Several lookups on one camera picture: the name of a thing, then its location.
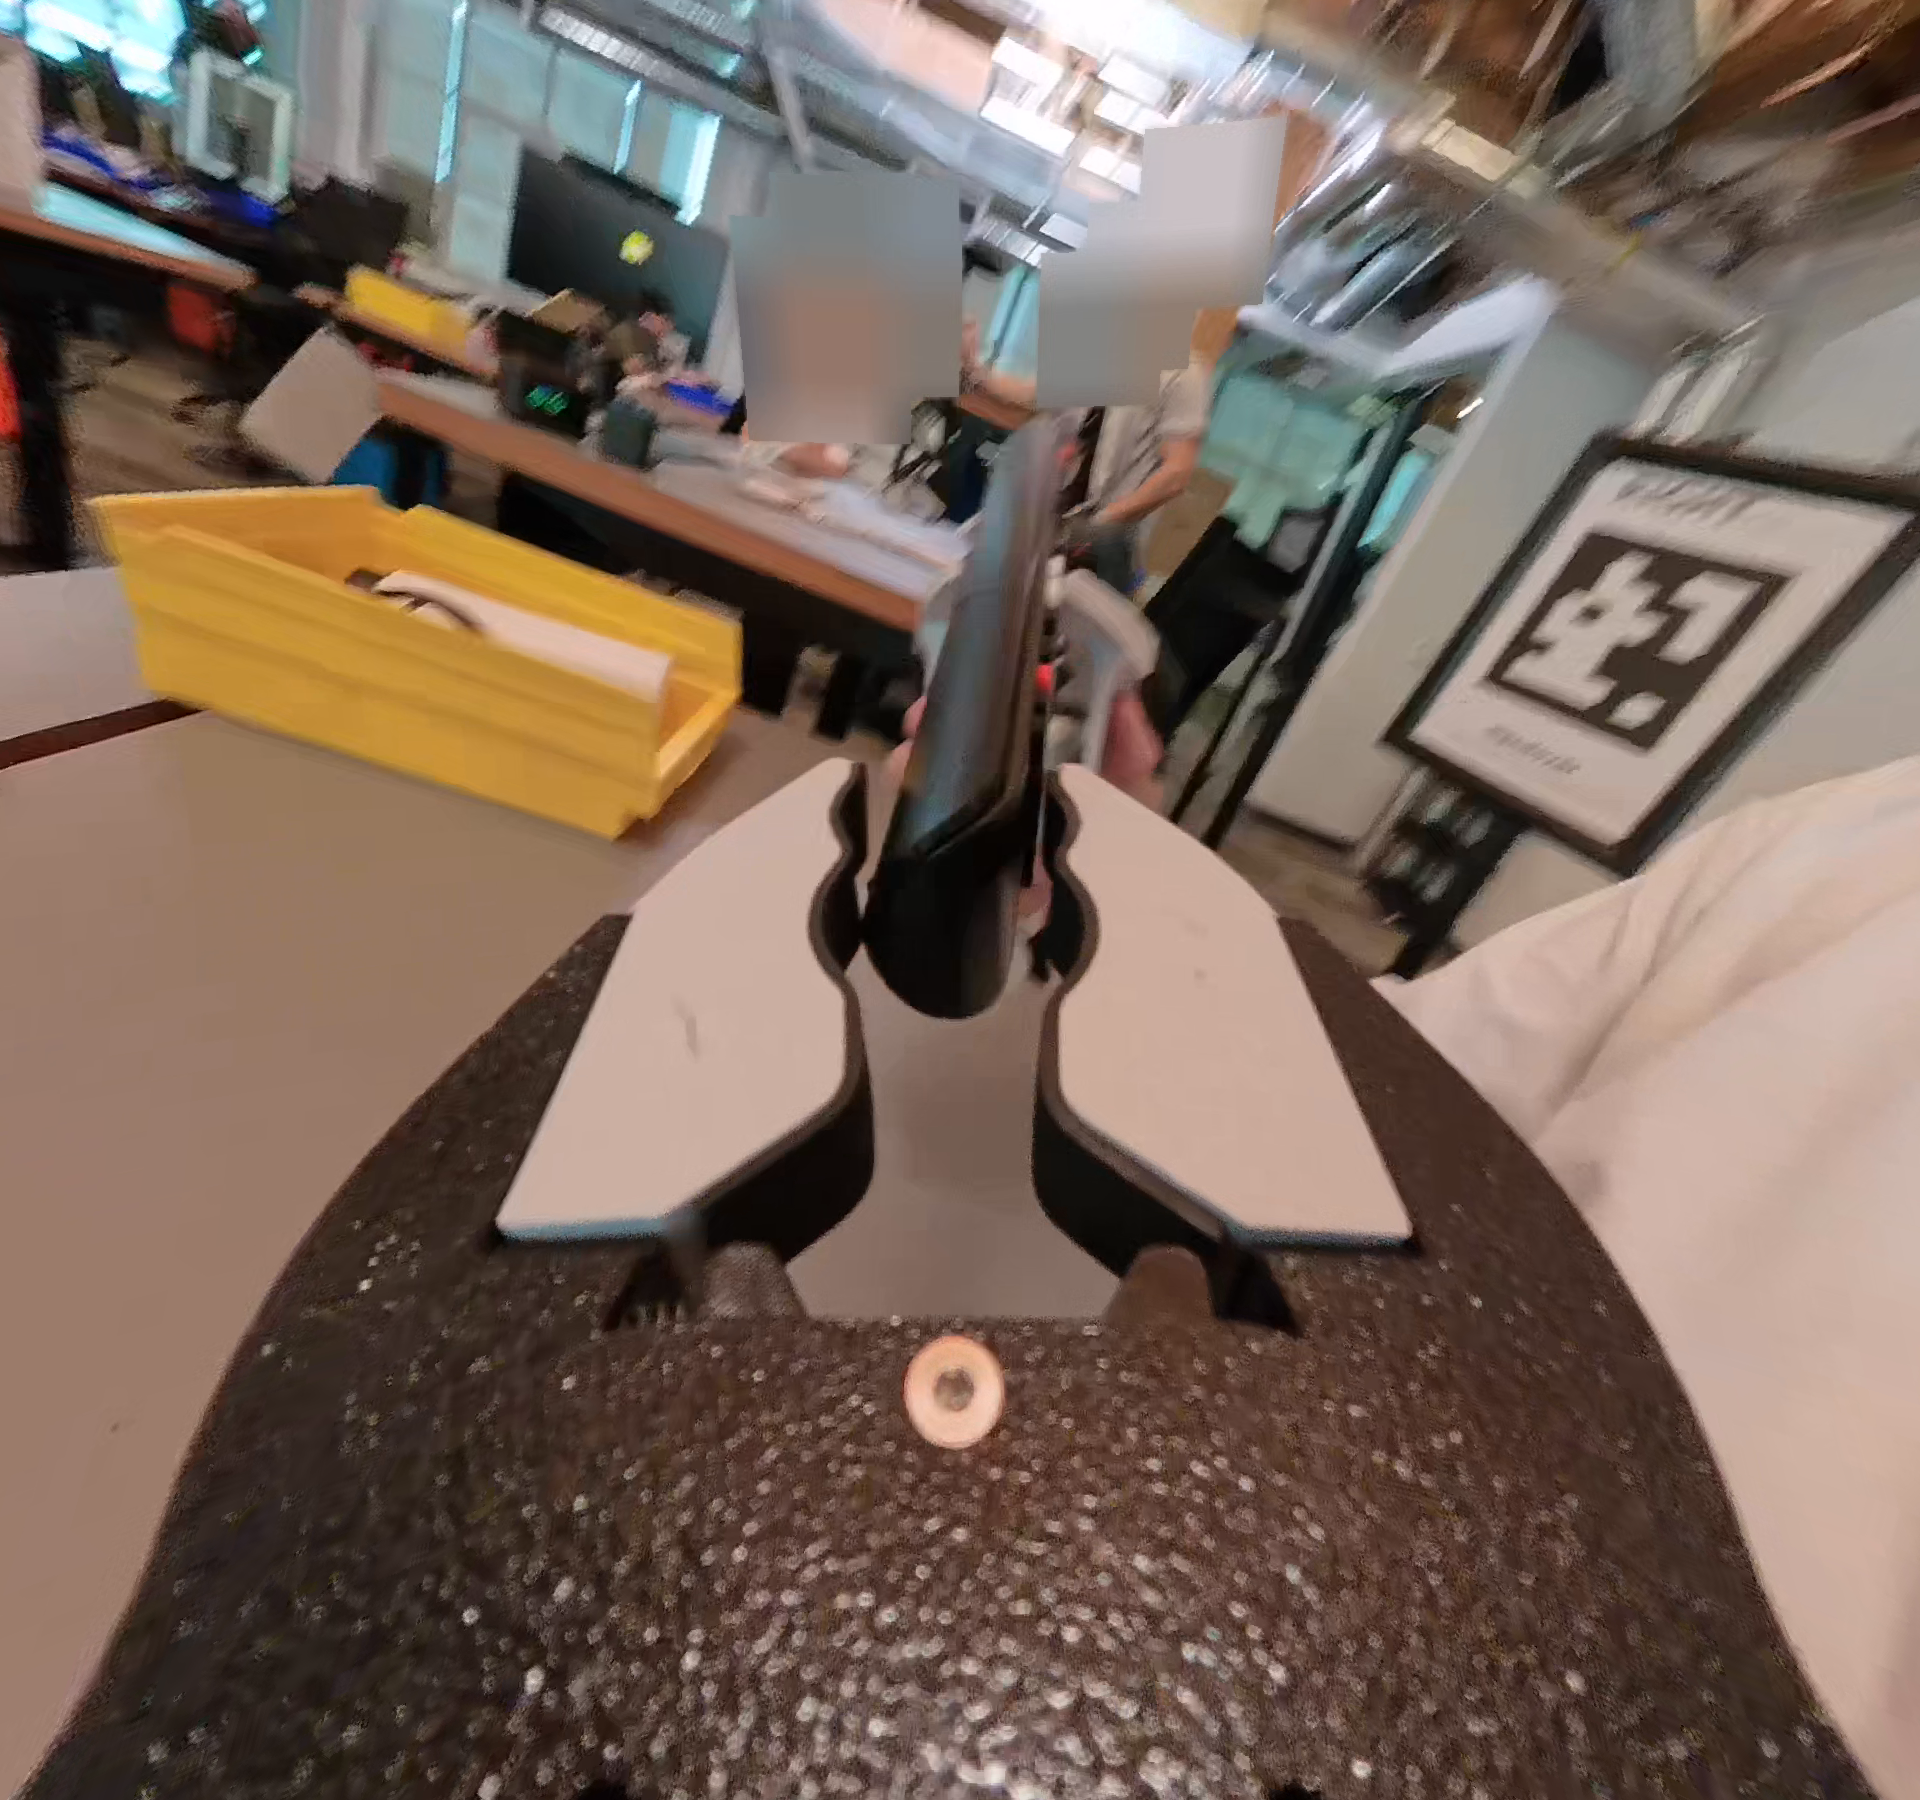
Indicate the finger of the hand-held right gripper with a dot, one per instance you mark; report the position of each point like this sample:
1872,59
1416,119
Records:
1105,647

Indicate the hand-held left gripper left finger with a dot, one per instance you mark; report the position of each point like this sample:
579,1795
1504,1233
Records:
691,1081

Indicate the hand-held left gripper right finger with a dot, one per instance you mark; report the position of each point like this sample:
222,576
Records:
1217,1081

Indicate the black remote control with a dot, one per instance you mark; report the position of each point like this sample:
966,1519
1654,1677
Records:
966,780

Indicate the white cylinder with black cap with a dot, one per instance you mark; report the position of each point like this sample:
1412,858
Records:
556,647

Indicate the yellow plastic bin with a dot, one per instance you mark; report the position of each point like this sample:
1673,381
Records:
413,323
421,705

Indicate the person's right hand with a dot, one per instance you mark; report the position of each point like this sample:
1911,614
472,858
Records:
1132,736

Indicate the grey desk with wooden edge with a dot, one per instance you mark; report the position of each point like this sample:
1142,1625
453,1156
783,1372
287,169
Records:
751,526

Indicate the small black box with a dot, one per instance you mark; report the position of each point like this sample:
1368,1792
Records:
630,437

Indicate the black clock with green display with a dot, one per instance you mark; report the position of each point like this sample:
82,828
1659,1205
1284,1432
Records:
548,391

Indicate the black television screen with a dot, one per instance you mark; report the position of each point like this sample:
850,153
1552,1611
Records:
616,241

